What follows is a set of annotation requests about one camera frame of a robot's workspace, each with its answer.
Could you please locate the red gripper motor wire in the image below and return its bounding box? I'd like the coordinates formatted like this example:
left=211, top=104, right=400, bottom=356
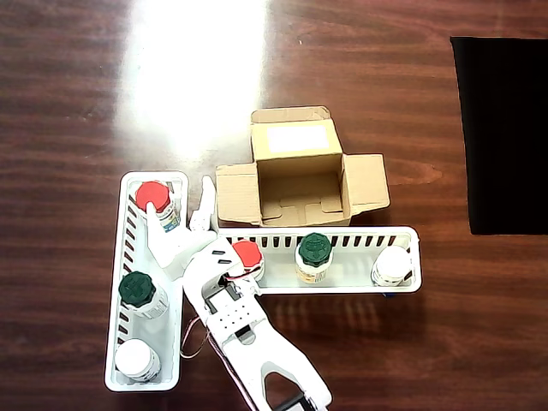
left=225, top=265, right=263, bottom=282

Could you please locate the open cardboard box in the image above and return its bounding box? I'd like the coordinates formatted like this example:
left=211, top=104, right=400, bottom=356
left=214, top=105, right=392, bottom=228

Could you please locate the red white servo wire loop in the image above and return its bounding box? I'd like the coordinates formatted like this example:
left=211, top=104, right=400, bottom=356
left=179, top=315, right=211, bottom=360

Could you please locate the black mat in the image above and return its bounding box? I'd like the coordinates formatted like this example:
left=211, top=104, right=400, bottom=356
left=450, top=36, right=548, bottom=236

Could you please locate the white plastic basket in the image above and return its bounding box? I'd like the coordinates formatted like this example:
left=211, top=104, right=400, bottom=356
left=216, top=225, right=424, bottom=296
left=104, top=170, right=190, bottom=393

